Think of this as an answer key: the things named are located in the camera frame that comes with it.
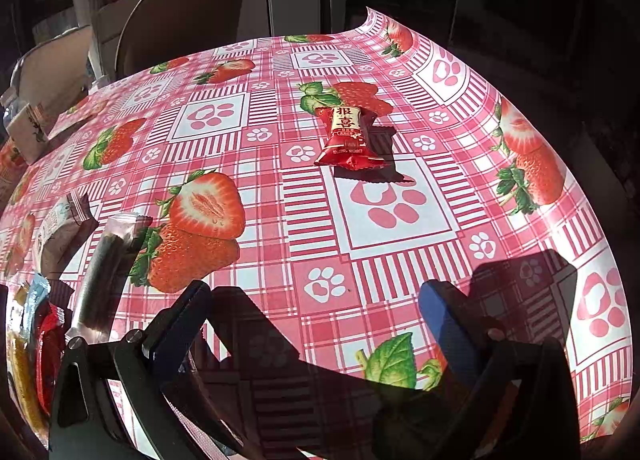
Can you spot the brown chair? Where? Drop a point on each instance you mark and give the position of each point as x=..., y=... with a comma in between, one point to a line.
x=190, y=14

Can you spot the tan yellow snack packet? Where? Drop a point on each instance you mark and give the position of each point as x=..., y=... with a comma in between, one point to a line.
x=22, y=370

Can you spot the strawberry printed tablecloth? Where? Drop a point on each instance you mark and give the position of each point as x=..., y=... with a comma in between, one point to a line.
x=300, y=220

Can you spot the red packet with gold label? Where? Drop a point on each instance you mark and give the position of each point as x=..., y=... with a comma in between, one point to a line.
x=347, y=139

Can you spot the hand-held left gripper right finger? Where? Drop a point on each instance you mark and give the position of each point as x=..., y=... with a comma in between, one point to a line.
x=440, y=315

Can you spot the clear packet with dark stick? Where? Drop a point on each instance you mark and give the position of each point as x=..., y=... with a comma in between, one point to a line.
x=100, y=270

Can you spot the plain red snack packet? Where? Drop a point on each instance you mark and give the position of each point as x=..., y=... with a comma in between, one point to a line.
x=47, y=360

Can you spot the printed carton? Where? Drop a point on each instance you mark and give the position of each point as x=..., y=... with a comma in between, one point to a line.
x=25, y=132

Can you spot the pink white snack packet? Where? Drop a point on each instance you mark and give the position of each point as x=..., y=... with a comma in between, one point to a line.
x=55, y=240

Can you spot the light chair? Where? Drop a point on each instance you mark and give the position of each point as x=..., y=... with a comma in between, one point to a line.
x=50, y=64

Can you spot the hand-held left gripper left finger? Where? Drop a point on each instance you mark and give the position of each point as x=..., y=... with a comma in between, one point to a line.
x=172, y=335

